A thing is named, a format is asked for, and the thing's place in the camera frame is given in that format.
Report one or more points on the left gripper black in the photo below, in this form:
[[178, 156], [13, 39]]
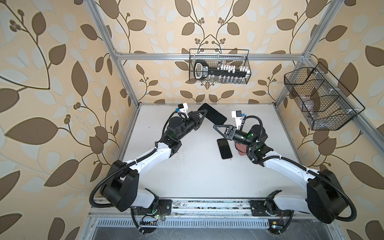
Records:
[[194, 121]]

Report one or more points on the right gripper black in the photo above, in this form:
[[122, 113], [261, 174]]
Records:
[[231, 131]]

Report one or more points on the black phone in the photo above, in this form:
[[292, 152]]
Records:
[[214, 116]]

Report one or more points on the pink phone case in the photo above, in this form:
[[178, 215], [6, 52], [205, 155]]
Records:
[[242, 149]]

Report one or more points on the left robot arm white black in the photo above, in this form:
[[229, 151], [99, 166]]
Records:
[[120, 188]]

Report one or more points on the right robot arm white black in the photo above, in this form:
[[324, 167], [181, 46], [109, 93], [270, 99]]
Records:
[[323, 196]]

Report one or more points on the black white tool in basket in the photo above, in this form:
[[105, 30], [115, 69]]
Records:
[[220, 72]]

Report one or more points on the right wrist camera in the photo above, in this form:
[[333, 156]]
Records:
[[239, 117]]

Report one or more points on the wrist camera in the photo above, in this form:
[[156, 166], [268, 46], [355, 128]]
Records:
[[239, 117], [182, 108]]

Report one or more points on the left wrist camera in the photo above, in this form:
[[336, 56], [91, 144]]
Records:
[[182, 108]]

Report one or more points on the back wire basket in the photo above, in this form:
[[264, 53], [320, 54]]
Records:
[[213, 56]]

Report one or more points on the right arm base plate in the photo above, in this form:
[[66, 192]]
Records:
[[259, 209]]

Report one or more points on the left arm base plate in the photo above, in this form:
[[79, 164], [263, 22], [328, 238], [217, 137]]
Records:
[[160, 207]]

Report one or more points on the side wire basket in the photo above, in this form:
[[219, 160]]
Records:
[[326, 103]]

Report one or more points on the aluminium front rail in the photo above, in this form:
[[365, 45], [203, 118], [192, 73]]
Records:
[[191, 213]]

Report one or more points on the aluminium cage frame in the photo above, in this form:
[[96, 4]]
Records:
[[153, 39]]

